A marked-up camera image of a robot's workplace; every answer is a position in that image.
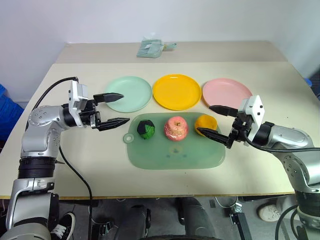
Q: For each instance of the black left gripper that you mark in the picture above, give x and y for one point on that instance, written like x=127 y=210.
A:
x=88 y=116

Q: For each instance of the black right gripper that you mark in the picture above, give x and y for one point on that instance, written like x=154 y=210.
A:
x=241 y=127

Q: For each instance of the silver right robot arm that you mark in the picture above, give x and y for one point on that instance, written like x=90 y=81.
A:
x=292 y=140

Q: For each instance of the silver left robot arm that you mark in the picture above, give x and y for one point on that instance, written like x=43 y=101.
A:
x=37 y=140

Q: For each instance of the orange fruit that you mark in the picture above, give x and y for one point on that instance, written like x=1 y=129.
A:
x=206 y=122

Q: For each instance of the mint green plate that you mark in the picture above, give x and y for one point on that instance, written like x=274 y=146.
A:
x=130 y=93

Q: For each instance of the pink plate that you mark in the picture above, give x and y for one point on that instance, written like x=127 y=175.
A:
x=225 y=91

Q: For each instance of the green and black fruit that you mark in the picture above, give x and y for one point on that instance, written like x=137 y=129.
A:
x=145 y=129

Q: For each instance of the yellow plate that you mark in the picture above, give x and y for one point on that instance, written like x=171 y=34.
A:
x=177 y=91

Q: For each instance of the red apple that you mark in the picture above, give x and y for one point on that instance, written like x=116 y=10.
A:
x=176 y=128

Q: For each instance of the translucent green cutting board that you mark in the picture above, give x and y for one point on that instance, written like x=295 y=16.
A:
x=175 y=152

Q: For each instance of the green packet in plastic wrap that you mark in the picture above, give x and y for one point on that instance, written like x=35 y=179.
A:
x=149 y=48

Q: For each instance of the dark rounded shape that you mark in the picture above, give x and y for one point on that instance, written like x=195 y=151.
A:
x=197 y=217

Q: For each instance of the small blue object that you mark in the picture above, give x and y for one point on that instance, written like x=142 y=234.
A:
x=309 y=82

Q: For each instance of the white shoe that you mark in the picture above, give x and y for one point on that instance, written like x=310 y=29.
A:
x=269 y=212

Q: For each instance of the black and white sneaker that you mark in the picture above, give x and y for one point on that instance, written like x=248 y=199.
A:
x=63 y=225

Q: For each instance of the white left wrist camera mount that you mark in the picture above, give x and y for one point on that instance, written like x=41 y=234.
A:
x=78 y=96

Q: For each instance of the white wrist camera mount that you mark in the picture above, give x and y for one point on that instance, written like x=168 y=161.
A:
x=78 y=96
x=255 y=110

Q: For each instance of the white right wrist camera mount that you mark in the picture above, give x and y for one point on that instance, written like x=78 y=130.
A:
x=255 y=110

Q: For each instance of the black metal table bracket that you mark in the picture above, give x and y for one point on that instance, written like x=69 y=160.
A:
x=237 y=215

